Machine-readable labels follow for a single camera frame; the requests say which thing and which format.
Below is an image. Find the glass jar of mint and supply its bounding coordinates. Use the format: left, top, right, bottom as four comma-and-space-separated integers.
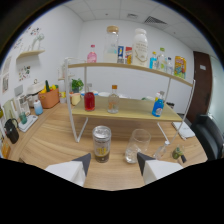
171, 144, 185, 160

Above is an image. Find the black and silver can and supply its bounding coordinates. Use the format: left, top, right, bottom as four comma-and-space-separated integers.
91, 125, 112, 164

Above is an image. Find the small teal cup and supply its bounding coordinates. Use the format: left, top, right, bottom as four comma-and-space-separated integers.
18, 112, 28, 125

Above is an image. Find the clear drinking glass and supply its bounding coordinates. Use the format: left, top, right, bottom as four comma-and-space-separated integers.
124, 128, 152, 164

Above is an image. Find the white notebook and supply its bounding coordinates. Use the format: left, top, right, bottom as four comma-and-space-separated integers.
171, 120, 196, 140

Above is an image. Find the two-tier wooden shelf rack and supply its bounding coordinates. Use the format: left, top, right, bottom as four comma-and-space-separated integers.
63, 57, 197, 144

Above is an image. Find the blue liquid bottle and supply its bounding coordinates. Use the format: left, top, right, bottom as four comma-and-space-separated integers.
151, 90, 166, 118

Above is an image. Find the black chair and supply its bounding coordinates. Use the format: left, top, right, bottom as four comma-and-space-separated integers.
190, 114, 224, 161

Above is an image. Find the white kitchen scale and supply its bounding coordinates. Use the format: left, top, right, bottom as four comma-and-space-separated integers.
18, 114, 39, 133

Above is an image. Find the orange packet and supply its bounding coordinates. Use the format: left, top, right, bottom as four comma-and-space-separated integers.
1, 143, 12, 159

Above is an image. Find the black bag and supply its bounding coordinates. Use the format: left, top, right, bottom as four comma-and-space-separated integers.
3, 118, 20, 145

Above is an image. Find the white and blue bottle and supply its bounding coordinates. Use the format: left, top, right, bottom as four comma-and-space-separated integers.
33, 99, 44, 116

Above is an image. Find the red liquid bottle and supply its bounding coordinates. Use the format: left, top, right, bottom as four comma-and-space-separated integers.
83, 83, 96, 112

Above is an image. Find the orange storage basket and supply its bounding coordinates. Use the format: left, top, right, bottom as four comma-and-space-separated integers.
38, 87, 60, 110

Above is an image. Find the clear bottle orange cap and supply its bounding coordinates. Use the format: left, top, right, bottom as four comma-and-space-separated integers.
107, 84, 121, 115

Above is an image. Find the white desktop device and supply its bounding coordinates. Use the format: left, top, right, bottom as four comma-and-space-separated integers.
14, 94, 32, 116

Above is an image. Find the blue rimmed bowl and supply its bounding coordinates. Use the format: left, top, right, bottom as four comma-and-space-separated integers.
80, 89, 100, 98

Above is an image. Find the small potted green plant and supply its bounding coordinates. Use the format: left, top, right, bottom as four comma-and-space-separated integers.
71, 78, 85, 94

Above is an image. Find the green item in basket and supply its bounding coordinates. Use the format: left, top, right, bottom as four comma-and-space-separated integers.
44, 79, 52, 93

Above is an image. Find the white kitchen appliance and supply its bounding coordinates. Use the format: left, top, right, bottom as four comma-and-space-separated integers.
26, 79, 45, 104

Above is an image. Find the dark brown door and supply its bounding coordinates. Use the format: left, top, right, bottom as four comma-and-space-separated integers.
186, 50, 212, 124

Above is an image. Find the small clear water bottle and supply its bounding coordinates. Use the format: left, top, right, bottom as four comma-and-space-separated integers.
165, 56, 174, 75

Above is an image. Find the yellow cartoon snack can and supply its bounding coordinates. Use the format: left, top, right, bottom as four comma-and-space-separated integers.
173, 55, 188, 80

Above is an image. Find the slim blue bottle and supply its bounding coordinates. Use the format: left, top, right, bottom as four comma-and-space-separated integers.
149, 51, 158, 70

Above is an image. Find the clear bottle green cap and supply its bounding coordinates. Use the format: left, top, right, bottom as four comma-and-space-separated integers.
156, 47, 168, 73

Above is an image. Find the pink liquid bottle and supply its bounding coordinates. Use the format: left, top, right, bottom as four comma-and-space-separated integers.
86, 44, 98, 64

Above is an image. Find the blue printed box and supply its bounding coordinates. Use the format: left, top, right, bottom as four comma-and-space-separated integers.
117, 45, 125, 64

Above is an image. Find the red and white box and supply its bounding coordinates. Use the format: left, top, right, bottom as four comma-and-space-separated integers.
124, 46, 134, 65

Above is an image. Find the large white milk bottle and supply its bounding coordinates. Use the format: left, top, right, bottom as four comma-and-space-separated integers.
131, 27, 149, 68

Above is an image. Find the glass jar with cork lid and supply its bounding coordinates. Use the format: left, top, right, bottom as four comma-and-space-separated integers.
103, 25, 120, 64

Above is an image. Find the ceiling air vent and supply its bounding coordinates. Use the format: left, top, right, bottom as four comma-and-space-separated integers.
143, 15, 168, 26

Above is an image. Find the grey wall socket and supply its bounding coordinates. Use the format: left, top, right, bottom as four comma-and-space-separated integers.
13, 84, 24, 98

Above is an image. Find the wall photo cluster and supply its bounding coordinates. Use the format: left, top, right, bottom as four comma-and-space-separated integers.
18, 64, 32, 82

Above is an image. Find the wooden wall shelf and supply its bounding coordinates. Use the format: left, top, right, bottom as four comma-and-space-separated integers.
16, 49, 46, 61

